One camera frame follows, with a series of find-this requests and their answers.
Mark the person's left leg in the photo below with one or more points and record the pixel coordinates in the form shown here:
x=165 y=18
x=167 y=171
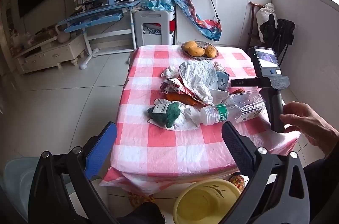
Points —
x=148 y=214

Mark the wicker fruit basket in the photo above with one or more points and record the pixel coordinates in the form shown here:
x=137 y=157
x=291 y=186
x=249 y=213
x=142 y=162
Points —
x=204 y=44

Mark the orange crochet slipper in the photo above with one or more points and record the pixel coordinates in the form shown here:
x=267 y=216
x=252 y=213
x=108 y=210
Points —
x=237 y=181
x=139 y=198

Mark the person's right hand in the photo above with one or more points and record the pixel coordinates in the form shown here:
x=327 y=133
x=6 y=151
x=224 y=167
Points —
x=307 y=120

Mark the large crumpled white paper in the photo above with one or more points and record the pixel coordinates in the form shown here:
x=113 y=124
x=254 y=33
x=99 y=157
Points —
x=196 y=74

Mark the person's right leg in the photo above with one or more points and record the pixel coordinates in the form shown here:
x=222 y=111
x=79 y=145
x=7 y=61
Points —
x=323 y=187

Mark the crumpled blue cloth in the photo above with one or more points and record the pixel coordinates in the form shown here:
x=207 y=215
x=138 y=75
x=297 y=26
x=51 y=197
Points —
x=159 y=2

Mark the blue white tissue packet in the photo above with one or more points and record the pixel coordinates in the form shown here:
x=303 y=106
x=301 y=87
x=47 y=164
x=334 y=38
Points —
x=222 y=80

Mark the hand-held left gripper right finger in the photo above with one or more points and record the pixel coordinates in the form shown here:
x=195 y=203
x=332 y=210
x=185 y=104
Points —
x=238 y=149

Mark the clear plastic bottle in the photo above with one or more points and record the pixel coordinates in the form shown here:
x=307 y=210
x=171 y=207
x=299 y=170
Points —
x=238 y=107

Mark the white plastic step stool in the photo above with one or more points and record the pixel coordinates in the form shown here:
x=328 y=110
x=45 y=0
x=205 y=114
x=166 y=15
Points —
x=152 y=16

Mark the person's leg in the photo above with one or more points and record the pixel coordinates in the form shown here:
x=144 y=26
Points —
x=323 y=187
x=148 y=214

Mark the green felt toy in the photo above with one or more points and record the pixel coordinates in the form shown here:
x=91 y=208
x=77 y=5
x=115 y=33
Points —
x=166 y=115

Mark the pink checked tablecloth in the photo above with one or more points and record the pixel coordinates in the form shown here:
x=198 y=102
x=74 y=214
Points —
x=159 y=144

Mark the yellow plastic basin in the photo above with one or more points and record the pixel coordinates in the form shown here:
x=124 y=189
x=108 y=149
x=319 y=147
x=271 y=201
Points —
x=201 y=202

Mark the red white snack wrapper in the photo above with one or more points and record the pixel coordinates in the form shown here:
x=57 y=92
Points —
x=172 y=84

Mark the big curved orange peel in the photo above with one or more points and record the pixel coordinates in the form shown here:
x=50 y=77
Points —
x=180 y=98

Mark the dark wooden chair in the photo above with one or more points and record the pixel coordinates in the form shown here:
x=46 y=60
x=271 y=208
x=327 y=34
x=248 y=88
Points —
x=253 y=25

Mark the light blue plastic stool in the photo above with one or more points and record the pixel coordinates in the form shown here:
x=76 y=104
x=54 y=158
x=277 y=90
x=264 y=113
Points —
x=18 y=181

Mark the small blue box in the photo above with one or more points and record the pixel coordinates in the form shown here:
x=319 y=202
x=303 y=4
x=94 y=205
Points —
x=111 y=0

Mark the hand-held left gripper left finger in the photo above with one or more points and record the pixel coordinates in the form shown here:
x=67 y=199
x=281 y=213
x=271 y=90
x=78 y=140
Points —
x=102 y=149

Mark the small white tissue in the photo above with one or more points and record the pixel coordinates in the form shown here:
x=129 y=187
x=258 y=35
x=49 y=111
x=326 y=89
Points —
x=170 y=71

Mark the blue study desk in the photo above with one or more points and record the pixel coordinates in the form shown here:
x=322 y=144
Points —
x=92 y=17

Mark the black clothes on chair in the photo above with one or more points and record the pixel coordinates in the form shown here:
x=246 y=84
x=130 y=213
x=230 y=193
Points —
x=284 y=30

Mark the white sack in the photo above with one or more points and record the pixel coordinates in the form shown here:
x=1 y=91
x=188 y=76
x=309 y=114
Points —
x=262 y=17

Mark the yellow mango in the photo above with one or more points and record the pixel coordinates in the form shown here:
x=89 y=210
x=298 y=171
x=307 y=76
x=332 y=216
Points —
x=196 y=51
x=211 y=51
x=191 y=45

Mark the white TV cabinet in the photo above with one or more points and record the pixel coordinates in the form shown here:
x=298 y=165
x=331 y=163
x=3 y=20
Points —
x=53 y=54

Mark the pink vase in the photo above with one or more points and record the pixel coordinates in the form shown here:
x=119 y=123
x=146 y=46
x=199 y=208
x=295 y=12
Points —
x=63 y=37

